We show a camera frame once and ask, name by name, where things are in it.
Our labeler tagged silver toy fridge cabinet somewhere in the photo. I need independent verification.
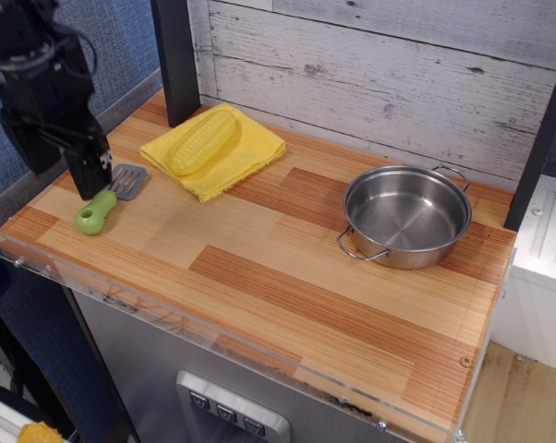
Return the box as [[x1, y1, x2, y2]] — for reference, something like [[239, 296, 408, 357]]
[[73, 292, 407, 442]]

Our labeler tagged yellow plastic corn cob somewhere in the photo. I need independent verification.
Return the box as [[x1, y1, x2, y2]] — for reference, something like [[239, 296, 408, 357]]
[[166, 110, 236, 176]]

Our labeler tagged stainless steel pot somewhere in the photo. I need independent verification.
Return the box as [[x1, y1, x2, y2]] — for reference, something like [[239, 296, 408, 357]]
[[337, 164, 472, 269]]

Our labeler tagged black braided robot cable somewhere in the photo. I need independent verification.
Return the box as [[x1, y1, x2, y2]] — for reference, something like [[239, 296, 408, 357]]
[[46, 20, 98, 79]]

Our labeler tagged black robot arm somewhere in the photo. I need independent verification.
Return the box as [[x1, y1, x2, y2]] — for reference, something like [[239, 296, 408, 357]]
[[0, 1, 112, 200]]

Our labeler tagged black right upright post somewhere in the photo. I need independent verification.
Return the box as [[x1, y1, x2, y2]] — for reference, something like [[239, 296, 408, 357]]
[[503, 83, 556, 231]]

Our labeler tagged yellow folded cloth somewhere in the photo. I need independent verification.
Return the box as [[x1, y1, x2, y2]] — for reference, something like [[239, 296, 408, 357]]
[[139, 104, 285, 202]]

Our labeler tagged white box with ridges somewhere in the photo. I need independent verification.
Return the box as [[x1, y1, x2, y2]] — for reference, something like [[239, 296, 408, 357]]
[[490, 175, 556, 368]]

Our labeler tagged black left upright post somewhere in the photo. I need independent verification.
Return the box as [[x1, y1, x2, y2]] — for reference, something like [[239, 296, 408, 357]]
[[151, 0, 200, 127]]

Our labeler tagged black upright post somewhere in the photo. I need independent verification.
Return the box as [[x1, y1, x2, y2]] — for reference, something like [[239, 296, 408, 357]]
[[151, 0, 200, 127], [503, 83, 556, 231]]

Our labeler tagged silver dispenser button panel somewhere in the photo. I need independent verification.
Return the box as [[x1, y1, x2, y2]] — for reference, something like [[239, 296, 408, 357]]
[[175, 370, 291, 442]]

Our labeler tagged green handled grey spatula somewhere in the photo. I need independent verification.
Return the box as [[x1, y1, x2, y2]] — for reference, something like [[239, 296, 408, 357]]
[[75, 163, 147, 235]]

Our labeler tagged yellow black object bottom left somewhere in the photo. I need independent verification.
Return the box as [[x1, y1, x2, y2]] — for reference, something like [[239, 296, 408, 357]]
[[16, 422, 65, 443]]

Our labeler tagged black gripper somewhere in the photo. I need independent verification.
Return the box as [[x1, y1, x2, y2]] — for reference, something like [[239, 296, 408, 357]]
[[0, 34, 112, 200]]

